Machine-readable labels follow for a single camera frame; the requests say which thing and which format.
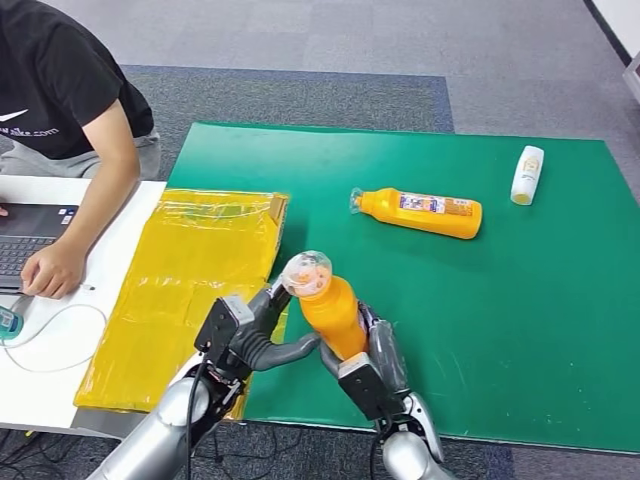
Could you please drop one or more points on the green table mat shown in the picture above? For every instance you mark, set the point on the green table mat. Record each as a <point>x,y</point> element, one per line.
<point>500,318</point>

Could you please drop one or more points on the white desk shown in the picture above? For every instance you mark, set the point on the white desk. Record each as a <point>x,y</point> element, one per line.
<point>110,278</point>

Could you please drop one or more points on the small white bottle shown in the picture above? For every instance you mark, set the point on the small white bottle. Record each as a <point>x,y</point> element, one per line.
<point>526,175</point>

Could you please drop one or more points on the person's left hand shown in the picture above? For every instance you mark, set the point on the person's left hand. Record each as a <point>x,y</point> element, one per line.
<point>50,272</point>

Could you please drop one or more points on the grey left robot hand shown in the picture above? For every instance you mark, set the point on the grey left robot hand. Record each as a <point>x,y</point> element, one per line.
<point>260,351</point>

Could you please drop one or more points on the dark laptop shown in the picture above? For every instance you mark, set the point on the dark laptop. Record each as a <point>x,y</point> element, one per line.
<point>30,225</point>

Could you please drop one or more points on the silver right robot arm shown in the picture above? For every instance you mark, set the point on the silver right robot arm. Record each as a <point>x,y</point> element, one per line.
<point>410,460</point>

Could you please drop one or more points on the person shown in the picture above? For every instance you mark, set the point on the person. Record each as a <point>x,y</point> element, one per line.
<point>45,73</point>

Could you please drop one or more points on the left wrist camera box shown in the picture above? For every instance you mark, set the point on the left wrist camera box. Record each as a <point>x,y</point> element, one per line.
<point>215,328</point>

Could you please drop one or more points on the orange bottle with clear cap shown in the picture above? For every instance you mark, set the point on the orange bottle with clear cap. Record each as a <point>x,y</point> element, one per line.
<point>332,311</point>
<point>425,218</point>

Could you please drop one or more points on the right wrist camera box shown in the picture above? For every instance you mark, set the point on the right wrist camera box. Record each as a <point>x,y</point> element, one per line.
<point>367,391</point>

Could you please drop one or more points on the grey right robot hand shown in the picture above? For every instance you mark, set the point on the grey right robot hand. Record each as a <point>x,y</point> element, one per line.
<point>390,358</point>

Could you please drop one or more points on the grey desk panel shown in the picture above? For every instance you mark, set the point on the grey desk panel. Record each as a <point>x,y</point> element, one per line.
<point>110,422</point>

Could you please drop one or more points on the person's left forearm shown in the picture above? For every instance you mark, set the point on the person's left forearm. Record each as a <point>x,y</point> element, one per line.
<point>92,212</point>

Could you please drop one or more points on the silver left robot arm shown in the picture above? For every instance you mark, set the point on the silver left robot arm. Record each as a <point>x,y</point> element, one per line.
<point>155,437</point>

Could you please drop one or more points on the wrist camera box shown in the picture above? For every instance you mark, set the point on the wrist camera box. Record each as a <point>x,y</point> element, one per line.
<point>367,391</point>
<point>215,328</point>

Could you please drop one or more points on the yellow taped cardboard box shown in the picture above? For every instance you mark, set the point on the yellow taped cardboard box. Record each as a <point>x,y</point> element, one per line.
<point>175,278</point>

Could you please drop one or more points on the white furniture corner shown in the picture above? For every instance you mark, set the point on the white furniture corner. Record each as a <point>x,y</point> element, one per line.
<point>634,76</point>

